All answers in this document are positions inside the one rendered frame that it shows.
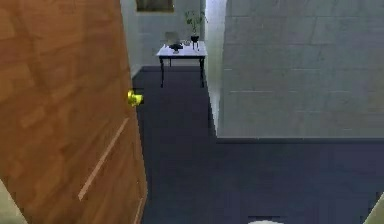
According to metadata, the brown wooden room door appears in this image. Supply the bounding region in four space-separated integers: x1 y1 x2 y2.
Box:
0 0 149 224

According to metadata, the white table with black legs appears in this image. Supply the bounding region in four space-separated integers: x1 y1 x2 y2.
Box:
156 41 208 89

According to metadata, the framed dark wall picture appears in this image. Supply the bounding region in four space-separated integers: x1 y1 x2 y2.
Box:
135 0 175 14

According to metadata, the white round object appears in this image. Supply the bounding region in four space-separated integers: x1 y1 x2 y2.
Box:
247 219 284 224

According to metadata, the green house plant black pot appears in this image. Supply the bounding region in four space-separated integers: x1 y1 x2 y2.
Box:
184 9 208 51

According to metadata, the black object on table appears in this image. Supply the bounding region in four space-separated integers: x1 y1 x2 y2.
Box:
168 43 184 54

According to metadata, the yellow round door knob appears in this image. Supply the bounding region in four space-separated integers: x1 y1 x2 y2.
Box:
127 89 144 108

